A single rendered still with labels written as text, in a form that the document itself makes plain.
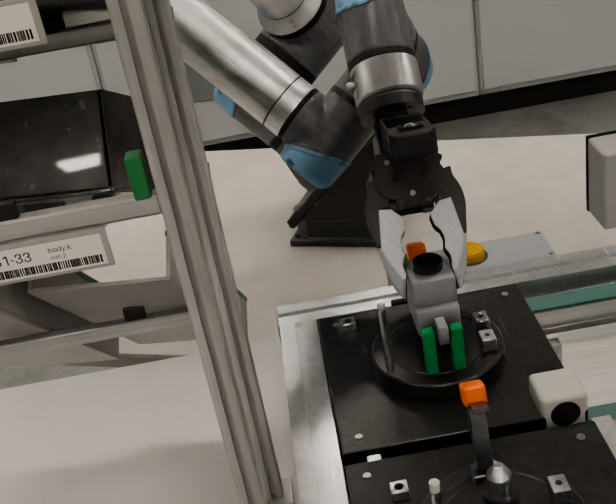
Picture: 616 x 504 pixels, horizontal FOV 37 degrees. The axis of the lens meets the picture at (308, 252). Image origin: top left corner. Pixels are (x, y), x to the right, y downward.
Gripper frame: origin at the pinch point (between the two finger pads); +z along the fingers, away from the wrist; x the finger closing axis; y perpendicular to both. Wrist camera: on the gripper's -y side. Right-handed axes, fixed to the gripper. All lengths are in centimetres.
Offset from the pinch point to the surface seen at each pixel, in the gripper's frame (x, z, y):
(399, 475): 7.1, 18.2, -4.7
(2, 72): 123, -163, 253
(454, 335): -1.1, 6.1, -0.6
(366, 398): 8.5, 10.3, 4.1
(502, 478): -0.1, 19.5, -17.1
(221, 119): 39, -136, 279
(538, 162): -31, -28, 64
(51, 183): 29.0, -6.9, -28.4
